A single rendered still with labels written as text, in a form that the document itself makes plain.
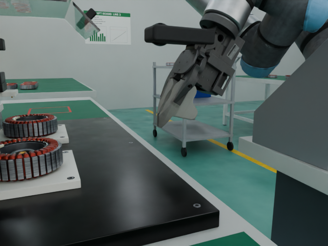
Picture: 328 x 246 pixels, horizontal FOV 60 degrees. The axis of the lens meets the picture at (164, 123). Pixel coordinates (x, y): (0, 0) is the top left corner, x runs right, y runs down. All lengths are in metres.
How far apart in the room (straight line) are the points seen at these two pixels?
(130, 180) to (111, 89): 5.51
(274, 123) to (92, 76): 5.31
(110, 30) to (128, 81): 1.06
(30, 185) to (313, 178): 0.48
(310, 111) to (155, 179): 0.33
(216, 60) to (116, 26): 5.50
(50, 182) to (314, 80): 0.48
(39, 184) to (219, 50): 0.36
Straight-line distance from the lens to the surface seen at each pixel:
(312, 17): 0.56
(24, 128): 0.66
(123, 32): 5.99
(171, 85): 0.51
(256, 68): 0.65
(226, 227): 0.37
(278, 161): 0.67
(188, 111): 0.50
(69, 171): 0.45
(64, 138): 0.65
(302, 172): 0.63
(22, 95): 2.05
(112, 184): 0.42
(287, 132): 0.65
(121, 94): 5.98
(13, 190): 0.42
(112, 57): 5.90
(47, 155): 0.43
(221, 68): 0.51
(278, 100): 0.66
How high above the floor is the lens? 0.94
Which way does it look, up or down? 12 degrees down
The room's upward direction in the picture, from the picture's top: straight up
